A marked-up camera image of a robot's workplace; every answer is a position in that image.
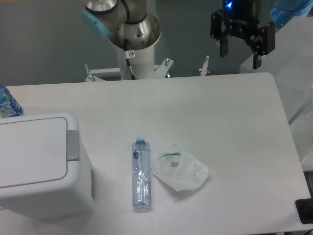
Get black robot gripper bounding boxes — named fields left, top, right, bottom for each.
left=210, top=0, right=275, bottom=70

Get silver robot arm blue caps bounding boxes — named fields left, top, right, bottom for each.
left=81, top=0, right=275, bottom=69

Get grey trash can push button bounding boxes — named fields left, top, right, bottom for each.
left=67, top=130, right=80, bottom=161

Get white trash can body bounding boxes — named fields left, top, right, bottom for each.
left=0, top=112, right=94, bottom=219

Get white trash can lid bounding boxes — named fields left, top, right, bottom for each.
left=0, top=117, right=67, bottom=188

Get blue water jug top right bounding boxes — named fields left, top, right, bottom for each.
left=270, top=0, right=313, bottom=28

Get crumpled clear plastic bag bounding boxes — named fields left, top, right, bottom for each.
left=151, top=144, right=210, bottom=191

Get empty clear plastic bottle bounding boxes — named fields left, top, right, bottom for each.
left=132, top=137, right=152, bottom=212

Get black device at right edge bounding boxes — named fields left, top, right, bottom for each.
left=295, top=198, right=313, bottom=224

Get labelled water bottle at left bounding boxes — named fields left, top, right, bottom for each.
left=0, top=85, right=23, bottom=118

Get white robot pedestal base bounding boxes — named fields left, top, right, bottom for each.
left=84, top=36, right=211, bottom=83

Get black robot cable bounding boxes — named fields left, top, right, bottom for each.
left=120, top=0, right=136, bottom=80

